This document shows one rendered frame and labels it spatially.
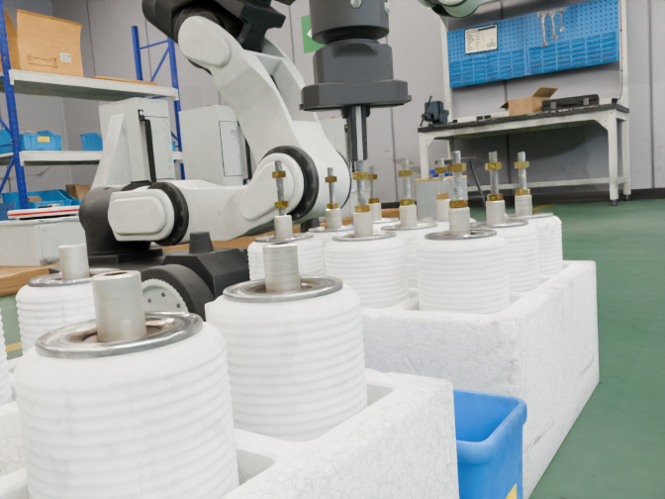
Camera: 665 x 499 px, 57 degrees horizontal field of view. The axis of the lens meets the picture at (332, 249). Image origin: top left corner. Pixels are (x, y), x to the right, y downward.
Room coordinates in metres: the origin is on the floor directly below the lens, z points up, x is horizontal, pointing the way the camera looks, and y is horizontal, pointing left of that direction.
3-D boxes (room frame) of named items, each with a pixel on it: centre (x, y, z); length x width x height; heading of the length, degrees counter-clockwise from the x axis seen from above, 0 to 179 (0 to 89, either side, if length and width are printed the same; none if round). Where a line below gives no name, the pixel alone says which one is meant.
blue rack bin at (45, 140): (5.46, 2.60, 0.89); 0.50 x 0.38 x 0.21; 57
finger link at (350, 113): (0.71, -0.03, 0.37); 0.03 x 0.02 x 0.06; 8
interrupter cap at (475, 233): (0.65, -0.14, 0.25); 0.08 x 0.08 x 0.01
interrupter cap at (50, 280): (0.52, 0.22, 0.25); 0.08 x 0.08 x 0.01
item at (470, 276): (0.65, -0.14, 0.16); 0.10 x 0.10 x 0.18
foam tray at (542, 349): (0.81, -0.10, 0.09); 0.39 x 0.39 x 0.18; 56
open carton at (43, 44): (5.62, 2.53, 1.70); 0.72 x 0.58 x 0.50; 149
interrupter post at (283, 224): (0.78, 0.06, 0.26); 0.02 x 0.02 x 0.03
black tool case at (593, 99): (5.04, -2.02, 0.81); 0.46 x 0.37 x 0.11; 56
